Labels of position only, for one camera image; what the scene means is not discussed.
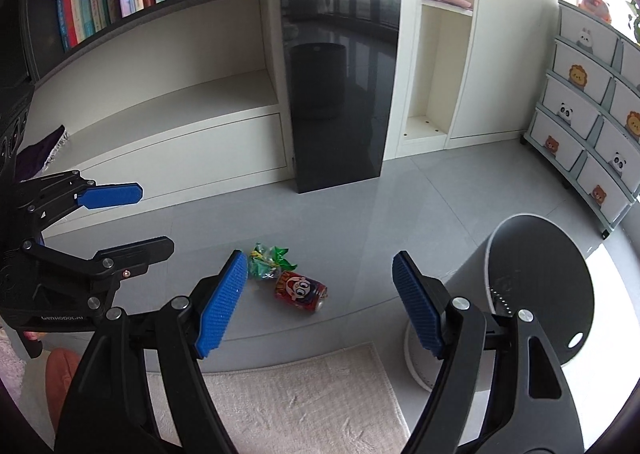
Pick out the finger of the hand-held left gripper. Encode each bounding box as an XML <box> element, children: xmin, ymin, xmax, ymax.
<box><xmin>15</xmin><ymin>169</ymin><xmax>144</xmax><ymax>231</ymax></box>
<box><xmin>22</xmin><ymin>235</ymin><xmax>176</xmax><ymax>296</ymax></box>

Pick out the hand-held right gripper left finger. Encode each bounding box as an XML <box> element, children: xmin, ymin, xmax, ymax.
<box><xmin>54</xmin><ymin>250</ymin><xmax>249</xmax><ymax>454</ymax></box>

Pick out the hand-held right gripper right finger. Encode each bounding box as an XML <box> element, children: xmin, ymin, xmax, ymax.
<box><xmin>392</xmin><ymin>251</ymin><xmax>586</xmax><ymax>454</ymax></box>

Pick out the green snack wrapper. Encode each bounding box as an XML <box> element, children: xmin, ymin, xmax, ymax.
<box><xmin>248</xmin><ymin>243</ymin><xmax>297</xmax><ymax>281</ymax></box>

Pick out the red cartoon drink can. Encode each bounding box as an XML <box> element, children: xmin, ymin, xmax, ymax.
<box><xmin>274</xmin><ymin>270</ymin><xmax>329</xmax><ymax>313</ymax></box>

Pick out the white trash bin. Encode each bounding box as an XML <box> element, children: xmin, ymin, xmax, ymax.
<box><xmin>404</xmin><ymin>213</ymin><xmax>608</xmax><ymax>391</ymax></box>

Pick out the person's pink clothed leg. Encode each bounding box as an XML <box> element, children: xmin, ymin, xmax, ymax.
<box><xmin>45</xmin><ymin>348</ymin><xmax>82</xmax><ymax>417</ymax></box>

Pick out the purple fringed cloth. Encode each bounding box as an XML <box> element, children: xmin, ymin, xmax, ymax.
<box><xmin>17</xmin><ymin>124</ymin><xmax>68</xmax><ymax>176</ymax></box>

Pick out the white low cabinet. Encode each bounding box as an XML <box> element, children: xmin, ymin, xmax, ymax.
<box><xmin>20</xmin><ymin>0</ymin><xmax>296</xmax><ymax>235</ymax></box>

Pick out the beige fluffy rug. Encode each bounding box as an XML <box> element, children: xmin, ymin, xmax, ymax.
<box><xmin>145</xmin><ymin>341</ymin><xmax>412</xmax><ymax>454</ymax></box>

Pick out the white open shelf unit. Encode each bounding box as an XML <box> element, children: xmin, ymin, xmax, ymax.
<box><xmin>397</xmin><ymin>0</ymin><xmax>566</xmax><ymax>157</ymax></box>

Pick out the black glossy cabinet panel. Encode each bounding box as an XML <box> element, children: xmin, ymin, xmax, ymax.
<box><xmin>276</xmin><ymin>0</ymin><xmax>403</xmax><ymax>194</ymax></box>

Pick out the animal sticker drawer cabinet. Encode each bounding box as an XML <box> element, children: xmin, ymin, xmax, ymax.
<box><xmin>522</xmin><ymin>0</ymin><xmax>640</xmax><ymax>237</ymax></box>

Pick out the pink plush toy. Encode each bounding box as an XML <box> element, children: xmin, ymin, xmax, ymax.
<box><xmin>579</xmin><ymin>0</ymin><xmax>613</xmax><ymax>24</ymax></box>

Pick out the green plant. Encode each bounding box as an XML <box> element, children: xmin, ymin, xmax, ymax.
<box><xmin>626</xmin><ymin>0</ymin><xmax>640</xmax><ymax>45</ymax></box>

